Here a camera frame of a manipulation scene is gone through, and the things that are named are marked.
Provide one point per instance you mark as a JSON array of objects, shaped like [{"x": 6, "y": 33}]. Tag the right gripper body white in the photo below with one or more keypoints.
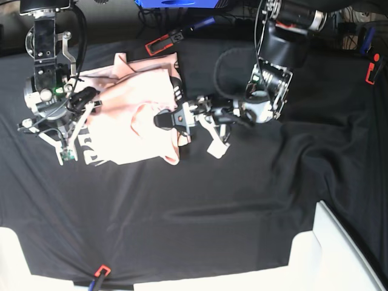
[{"x": 59, "y": 117}]

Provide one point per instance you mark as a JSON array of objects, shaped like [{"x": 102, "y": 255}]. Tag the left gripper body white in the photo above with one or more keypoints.
[{"x": 212, "y": 114}]

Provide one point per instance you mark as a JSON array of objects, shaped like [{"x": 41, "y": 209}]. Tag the pink T-shirt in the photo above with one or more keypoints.
[{"x": 122, "y": 129}]

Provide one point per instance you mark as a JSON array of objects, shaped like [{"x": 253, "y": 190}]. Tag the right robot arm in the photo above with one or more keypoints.
[{"x": 54, "y": 66}]

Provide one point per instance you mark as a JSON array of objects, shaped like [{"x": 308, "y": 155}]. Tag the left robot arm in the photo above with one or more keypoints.
[{"x": 281, "y": 43}]

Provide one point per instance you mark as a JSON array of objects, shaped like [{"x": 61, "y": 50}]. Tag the red black clamp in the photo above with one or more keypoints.
[{"x": 171, "y": 38}]

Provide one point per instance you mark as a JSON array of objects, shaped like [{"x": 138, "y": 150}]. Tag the black table cloth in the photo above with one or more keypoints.
[{"x": 150, "y": 221}]

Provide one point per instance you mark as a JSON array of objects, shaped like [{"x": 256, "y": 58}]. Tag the blue plastic box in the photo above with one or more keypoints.
[{"x": 182, "y": 3}]

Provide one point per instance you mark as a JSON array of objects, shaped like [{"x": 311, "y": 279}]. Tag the red clamp at right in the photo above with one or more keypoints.
[{"x": 373, "y": 69}]

